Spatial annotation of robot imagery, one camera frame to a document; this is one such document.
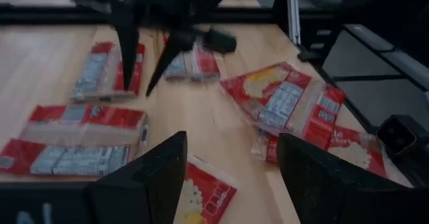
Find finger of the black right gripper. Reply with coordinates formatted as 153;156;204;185
145;32;204;98
115;14;141;92

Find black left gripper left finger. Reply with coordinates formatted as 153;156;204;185
87;131;188;224

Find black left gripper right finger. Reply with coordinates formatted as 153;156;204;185
277;133;400;224

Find red popcorn bag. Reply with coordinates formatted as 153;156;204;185
163;38;222;83
0;103;149;177
172;155;239;224
219;61;347;151
69;41;147;103
250;125;388;178

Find black table-level camera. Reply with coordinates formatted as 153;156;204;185
375;114;429;188

